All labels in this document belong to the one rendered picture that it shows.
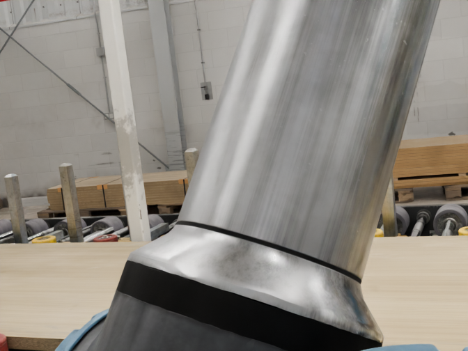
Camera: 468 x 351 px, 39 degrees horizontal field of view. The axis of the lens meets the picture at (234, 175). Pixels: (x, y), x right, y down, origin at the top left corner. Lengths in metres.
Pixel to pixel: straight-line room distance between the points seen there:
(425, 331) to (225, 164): 0.97
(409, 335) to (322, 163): 0.95
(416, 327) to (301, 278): 0.99
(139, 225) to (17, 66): 7.42
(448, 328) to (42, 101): 8.35
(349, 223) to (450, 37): 7.67
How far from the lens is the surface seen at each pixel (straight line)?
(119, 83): 2.10
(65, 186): 2.42
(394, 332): 1.21
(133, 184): 2.12
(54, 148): 9.25
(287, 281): 0.25
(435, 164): 6.71
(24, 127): 9.46
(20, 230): 2.59
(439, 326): 1.24
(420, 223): 2.35
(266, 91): 0.27
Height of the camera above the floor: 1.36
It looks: 8 degrees down
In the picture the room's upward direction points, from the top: 7 degrees counter-clockwise
